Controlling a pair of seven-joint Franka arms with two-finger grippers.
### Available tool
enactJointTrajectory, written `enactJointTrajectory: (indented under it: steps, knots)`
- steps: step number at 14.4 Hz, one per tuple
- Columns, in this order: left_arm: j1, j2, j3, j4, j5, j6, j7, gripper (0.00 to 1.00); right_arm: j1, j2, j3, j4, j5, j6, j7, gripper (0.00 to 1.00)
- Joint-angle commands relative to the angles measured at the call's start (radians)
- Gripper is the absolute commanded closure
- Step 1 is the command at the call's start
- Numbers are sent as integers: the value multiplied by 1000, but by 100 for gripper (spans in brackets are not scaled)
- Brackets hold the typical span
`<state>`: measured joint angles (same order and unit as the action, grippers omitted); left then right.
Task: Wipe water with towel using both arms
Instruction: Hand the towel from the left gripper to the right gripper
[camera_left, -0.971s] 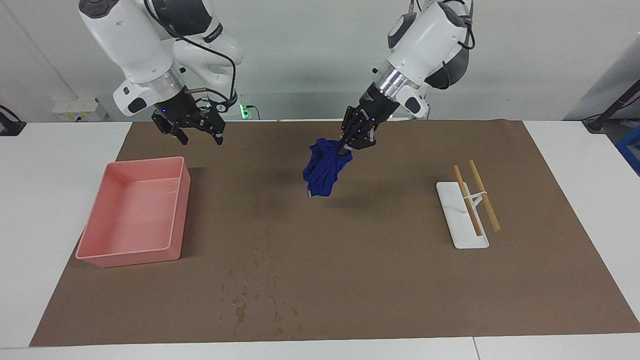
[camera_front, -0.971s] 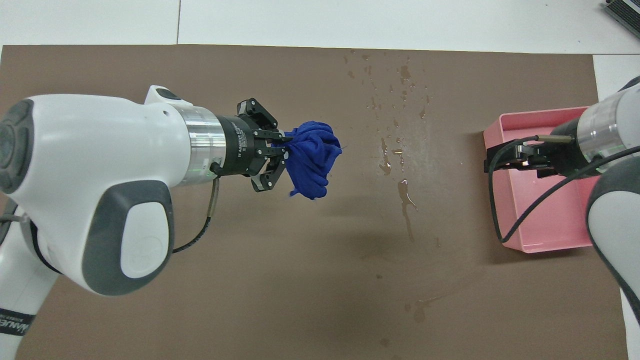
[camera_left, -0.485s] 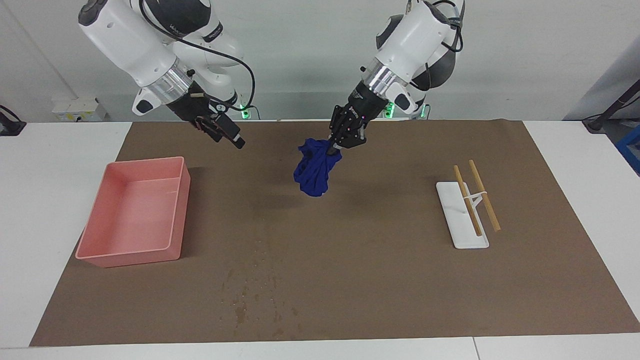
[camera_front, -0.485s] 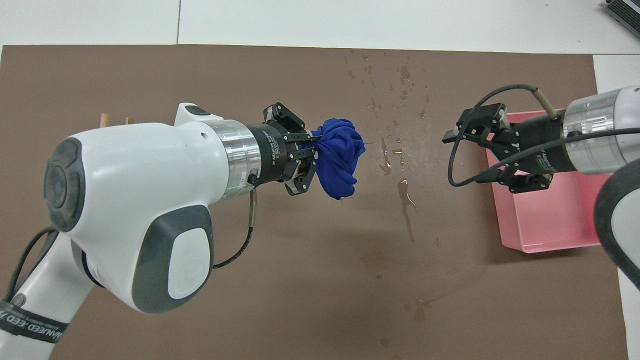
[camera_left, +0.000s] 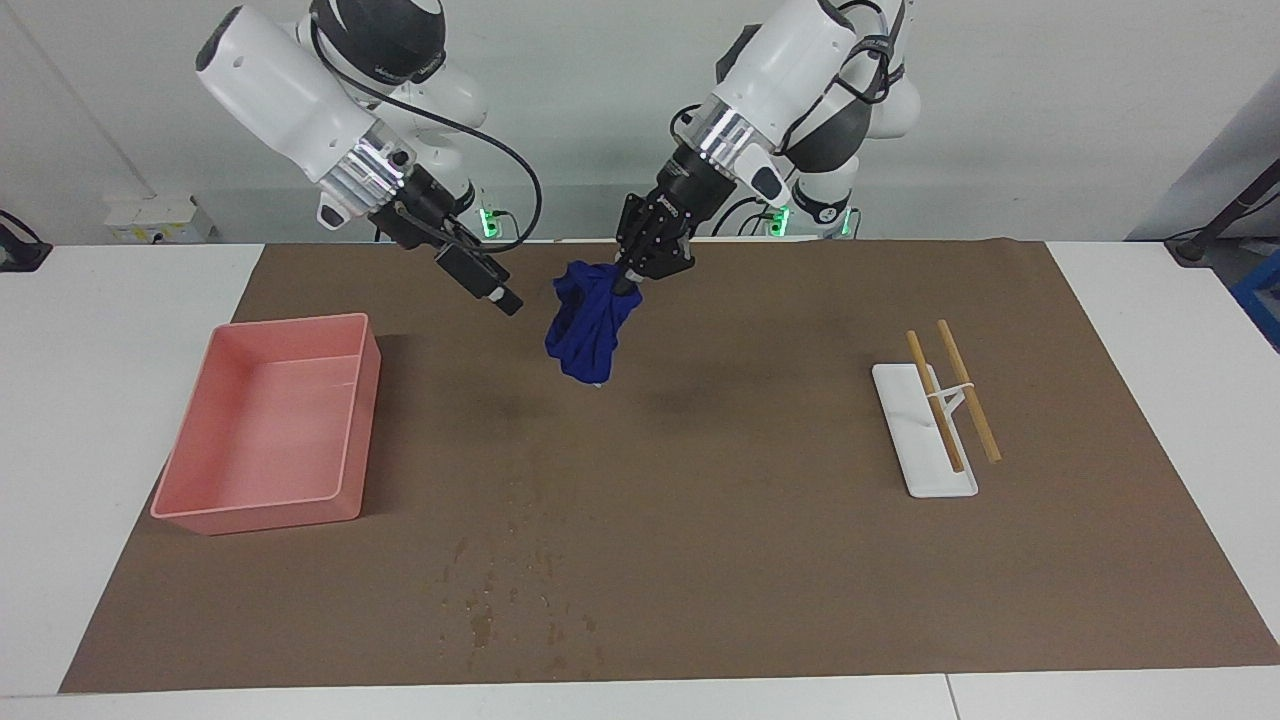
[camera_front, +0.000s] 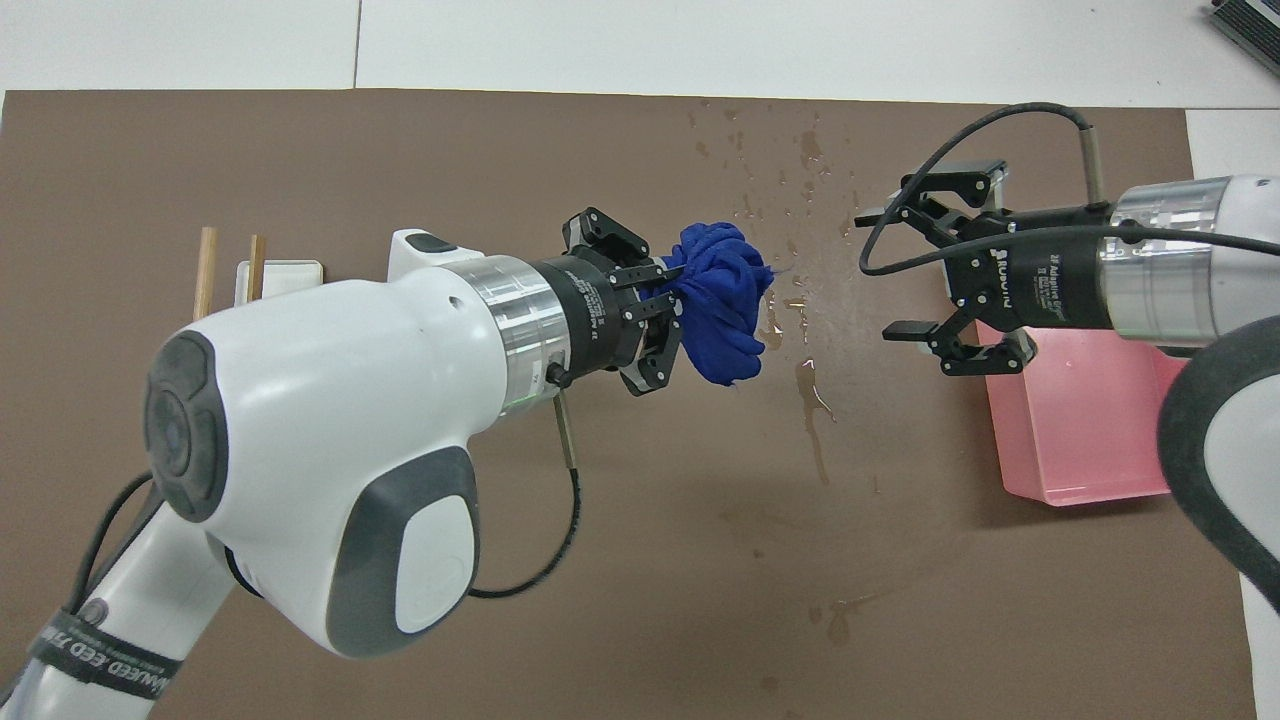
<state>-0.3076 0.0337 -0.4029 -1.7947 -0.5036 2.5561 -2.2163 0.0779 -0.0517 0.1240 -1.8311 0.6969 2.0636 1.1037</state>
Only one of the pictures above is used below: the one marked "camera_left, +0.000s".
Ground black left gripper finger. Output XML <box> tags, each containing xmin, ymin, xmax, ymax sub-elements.
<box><xmin>611</xmin><ymin>194</ymin><xmax>657</xmax><ymax>272</ymax></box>
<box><xmin>624</xmin><ymin>234</ymin><xmax>697</xmax><ymax>292</ymax></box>

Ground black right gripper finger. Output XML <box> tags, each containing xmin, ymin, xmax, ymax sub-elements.
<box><xmin>435</xmin><ymin>242</ymin><xmax>524</xmax><ymax>318</ymax></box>

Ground blue towel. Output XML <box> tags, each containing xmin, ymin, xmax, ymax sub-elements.
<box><xmin>544</xmin><ymin>260</ymin><xmax>644</xmax><ymax>386</ymax></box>

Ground white towel rack wooden rods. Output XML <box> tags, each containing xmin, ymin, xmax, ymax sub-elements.
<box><xmin>871</xmin><ymin>319</ymin><xmax>1004</xmax><ymax>499</ymax></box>

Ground brown paper mat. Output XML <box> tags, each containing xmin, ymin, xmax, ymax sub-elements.
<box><xmin>58</xmin><ymin>238</ymin><xmax>1280</xmax><ymax>694</ymax></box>

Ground pink plastic bin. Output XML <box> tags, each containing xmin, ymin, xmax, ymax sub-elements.
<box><xmin>150</xmin><ymin>312</ymin><xmax>383</xmax><ymax>536</ymax></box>

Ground black stand pole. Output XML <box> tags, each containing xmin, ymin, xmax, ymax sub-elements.
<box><xmin>1165</xmin><ymin>158</ymin><xmax>1280</xmax><ymax>267</ymax></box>

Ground blue crate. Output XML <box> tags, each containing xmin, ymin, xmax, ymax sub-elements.
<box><xmin>1232</xmin><ymin>250</ymin><xmax>1280</xmax><ymax>353</ymax></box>

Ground black base cable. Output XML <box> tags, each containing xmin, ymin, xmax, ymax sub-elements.
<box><xmin>718</xmin><ymin>193</ymin><xmax>793</xmax><ymax>238</ymax></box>

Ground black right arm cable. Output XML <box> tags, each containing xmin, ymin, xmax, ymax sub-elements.
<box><xmin>310</xmin><ymin>15</ymin><xmax>544</xmax><ymax>253</ymax></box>

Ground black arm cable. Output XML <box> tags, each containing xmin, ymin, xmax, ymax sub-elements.
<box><xmin>668</xmin><ymin>0</ymin><xmax>906</xmax><ymax>151</ymax></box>
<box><xmin>310</xmin><ymin>15</ymin><xmax>544</xmax><ymax>253</ymax></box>

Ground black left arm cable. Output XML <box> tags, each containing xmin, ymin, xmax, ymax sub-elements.
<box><xmin>668</xmin><ymin>0</ymin><xmax>906</xmax><ymax>151</ymax></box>

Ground white wall socket box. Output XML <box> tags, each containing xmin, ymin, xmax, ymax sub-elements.
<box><xmin>105</xmin><ymin>195</ymin><xmax>213</xmax><ymax>244</ymax></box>

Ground black clamp mount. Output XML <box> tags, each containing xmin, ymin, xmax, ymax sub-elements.
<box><xmin>0</xmin><ymin>208</ymin><xmax>53</xmax><ymax>273</ymax></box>

